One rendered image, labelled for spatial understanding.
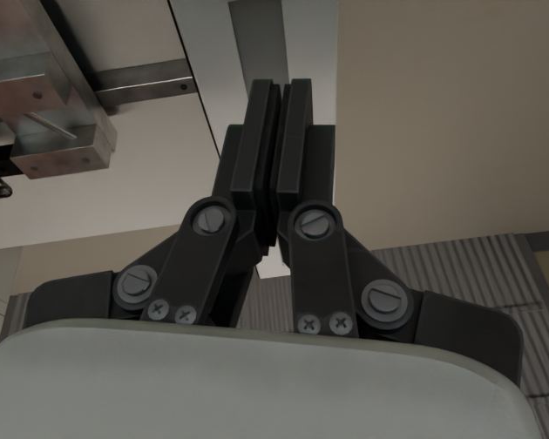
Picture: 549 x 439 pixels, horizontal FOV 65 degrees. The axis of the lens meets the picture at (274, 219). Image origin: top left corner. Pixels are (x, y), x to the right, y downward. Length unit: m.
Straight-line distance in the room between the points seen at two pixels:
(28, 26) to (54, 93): 0.05
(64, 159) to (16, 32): 0.12
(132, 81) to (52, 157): 0.10
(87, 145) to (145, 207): 0.24
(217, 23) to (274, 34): 0.04
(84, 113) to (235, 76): 0.19
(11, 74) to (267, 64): 0.20
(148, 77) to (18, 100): 0.12
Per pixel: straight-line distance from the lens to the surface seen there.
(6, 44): 0.42
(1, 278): 1.01
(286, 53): 0.30
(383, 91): 1.67
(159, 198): 0.64
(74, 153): 0.45
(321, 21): 0.28
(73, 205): 0.67
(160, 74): 0.45
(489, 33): 1.67
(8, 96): 0.41
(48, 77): 0.39
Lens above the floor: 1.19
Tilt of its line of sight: 33 degrees down
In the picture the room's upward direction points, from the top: 174 degrees clockwise
